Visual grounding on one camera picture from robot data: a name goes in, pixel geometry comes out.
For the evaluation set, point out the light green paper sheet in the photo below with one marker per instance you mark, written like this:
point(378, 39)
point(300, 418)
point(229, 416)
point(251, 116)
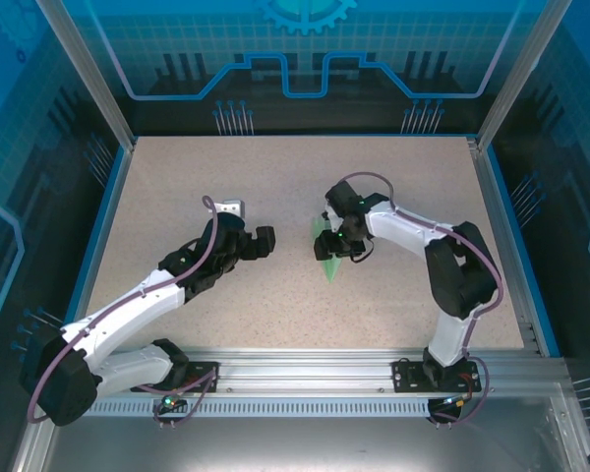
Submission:
point(332, 270)

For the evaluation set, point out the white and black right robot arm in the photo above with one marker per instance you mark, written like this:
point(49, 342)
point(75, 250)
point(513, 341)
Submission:
point(452, 275)

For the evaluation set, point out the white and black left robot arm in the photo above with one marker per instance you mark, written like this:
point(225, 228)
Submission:
point(152, 302)

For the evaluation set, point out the blue table edge strip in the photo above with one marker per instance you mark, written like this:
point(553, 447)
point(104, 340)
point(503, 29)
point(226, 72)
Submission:
point(94, 255)
point(522, 255)

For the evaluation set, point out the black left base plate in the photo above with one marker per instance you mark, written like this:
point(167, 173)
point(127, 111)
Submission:
point(201, 369)

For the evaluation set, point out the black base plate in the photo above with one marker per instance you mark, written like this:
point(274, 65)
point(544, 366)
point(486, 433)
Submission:
point(403, 377)
point(201, 369)

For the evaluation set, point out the aluminium frame rail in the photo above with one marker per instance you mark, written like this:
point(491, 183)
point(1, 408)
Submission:
point(305, 371)

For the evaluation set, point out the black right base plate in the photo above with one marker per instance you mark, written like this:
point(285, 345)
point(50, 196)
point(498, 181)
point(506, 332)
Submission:
point(403, 377)

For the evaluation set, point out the aluminium side rail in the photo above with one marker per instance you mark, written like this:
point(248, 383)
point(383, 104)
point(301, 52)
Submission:
point(506, 255)

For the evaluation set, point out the aluminium frame post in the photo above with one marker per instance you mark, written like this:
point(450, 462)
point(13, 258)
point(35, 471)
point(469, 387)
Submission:
point(517, 74)
point(92, 74)

